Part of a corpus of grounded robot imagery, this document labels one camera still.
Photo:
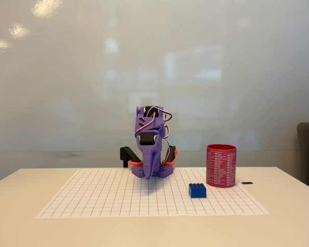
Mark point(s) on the white grid paper mat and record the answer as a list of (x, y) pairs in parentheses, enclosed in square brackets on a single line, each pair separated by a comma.
[(105, 195)]

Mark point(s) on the purple robot arm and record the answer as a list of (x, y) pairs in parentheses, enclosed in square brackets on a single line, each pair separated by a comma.
[(144, 126)]

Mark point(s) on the blue toy brick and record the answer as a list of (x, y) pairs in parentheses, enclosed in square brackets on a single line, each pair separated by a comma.
[(197, 191)]

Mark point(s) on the purple gripper black servo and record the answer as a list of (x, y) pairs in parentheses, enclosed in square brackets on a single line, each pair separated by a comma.
[(150, 157)]

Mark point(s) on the red cup white print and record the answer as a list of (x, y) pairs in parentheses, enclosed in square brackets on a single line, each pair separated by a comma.
[(221, 167)]

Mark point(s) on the small flat black object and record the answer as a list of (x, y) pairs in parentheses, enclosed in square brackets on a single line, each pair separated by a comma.
[(247, 183)]

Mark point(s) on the black orange table clamp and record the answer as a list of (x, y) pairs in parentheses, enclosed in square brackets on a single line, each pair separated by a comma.
[(126, 154), (172, 154)]

